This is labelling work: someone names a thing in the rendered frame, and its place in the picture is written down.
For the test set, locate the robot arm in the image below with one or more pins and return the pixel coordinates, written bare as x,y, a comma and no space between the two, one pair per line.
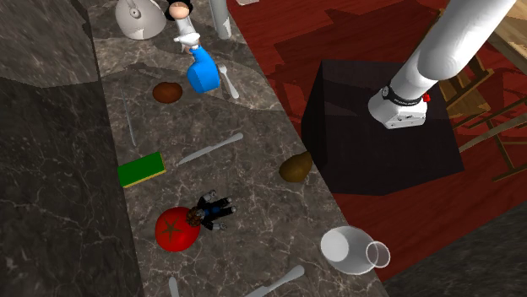
442,49

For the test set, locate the brown oval potato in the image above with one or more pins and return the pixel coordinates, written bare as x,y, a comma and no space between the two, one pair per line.
295,167

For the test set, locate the silver table knife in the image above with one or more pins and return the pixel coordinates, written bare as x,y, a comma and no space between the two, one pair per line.
210,149

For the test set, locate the dark-suited doll figure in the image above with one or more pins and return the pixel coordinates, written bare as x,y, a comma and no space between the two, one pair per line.
212,212

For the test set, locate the blue spray bottle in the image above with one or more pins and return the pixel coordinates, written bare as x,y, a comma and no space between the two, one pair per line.
204,74

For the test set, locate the black robot stand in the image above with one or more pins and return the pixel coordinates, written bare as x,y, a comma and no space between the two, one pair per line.
370,164

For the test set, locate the dark brown round potato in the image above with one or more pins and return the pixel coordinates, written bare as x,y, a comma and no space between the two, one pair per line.
167,92

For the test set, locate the red tomato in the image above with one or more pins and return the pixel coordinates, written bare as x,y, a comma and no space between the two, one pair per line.
175,231

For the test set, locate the green and yellow sponge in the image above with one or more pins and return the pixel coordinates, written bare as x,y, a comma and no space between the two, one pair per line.
141,168

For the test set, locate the grey cylinder bottle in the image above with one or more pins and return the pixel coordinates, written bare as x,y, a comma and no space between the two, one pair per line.
221,18

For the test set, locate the chef figure with white coat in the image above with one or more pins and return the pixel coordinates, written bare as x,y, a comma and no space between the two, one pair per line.
185,24

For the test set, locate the white kettle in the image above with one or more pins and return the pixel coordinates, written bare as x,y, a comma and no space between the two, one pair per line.
140,18

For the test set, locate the wooden chair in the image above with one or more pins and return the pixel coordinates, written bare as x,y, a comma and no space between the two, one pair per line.
486,107

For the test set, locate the wooden table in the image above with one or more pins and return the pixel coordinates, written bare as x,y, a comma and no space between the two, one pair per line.
510,33

